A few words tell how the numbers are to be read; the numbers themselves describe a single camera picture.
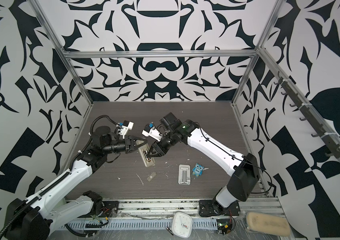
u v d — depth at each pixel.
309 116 0.55
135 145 0.66
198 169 0.86
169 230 0.68
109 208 0.73
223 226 0.71
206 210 0.74
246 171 0.41
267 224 0.67
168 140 0.62
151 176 0.85
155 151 0.63
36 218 0.38
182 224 0.67
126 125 0.69
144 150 0.69
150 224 0.65
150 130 0.64
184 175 0.83
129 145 0.63
